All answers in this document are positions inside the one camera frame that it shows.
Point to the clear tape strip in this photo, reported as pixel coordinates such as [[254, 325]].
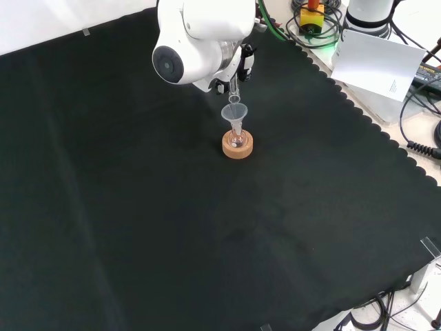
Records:
[[266, 327], [86, 32], [430, 246]]

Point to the black bench cloth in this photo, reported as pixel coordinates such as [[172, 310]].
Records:
[[172, 213]]

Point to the clear glass round-bottom flask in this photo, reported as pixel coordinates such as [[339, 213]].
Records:
[[237, 140]]

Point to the grey metal frame piece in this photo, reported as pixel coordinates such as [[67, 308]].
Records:
[[425, 276]]

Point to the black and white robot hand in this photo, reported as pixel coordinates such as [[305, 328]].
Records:
[[247, 62]]

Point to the clear glass graduated cylinder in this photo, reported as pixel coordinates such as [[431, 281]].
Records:
[[235, 96]]

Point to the pale base plate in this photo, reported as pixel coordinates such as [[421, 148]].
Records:
[[379, 107]]

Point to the yellow stop button box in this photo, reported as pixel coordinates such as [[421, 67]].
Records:
[[311, 18]]

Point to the clear plastic funnel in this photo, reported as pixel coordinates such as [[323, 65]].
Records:
[[234, 115]]

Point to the black power adapter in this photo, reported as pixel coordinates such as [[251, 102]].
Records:
[[427, 74]]

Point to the white paper board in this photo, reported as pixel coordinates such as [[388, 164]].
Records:
[[375, 65]]

